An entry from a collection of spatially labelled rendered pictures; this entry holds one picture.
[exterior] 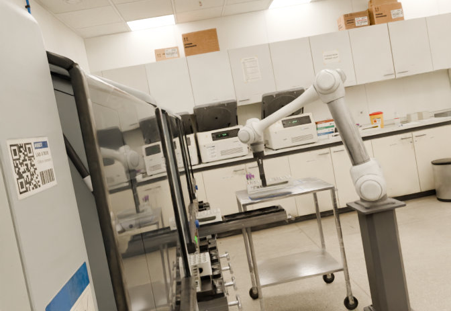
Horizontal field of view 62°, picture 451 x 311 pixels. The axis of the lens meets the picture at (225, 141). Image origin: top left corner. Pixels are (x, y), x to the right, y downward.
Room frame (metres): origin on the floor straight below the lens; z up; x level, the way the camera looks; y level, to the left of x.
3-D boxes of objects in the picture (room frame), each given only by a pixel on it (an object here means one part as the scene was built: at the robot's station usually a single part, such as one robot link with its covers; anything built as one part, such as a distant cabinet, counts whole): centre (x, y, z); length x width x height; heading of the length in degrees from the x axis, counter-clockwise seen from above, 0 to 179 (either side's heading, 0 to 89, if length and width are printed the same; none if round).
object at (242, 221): (2.08, 0.07, 0.78); 0.73 x 0.14 x 0.09; 94
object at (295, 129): (4.75, -0.80, 1.25); 0.62 x 0.56 x 0.69; 4
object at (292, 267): (2.58, -0.32, 0.41); 0.67 x 0.46 x 0.82; 94
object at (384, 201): (2.26, -0.81, 0.73); 0.22 x 0.18 x 0.06; 4
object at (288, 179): (2.44, -0.23, 0.89); 0.30 x 0.10 x 0.06; 89
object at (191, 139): (4.65, 0.64, 1.22); 0.62 x 0.56 x 0.64; 2
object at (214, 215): (2.07, 0.25, 0.83); 0.30 x 0.10 x 0.06; 94
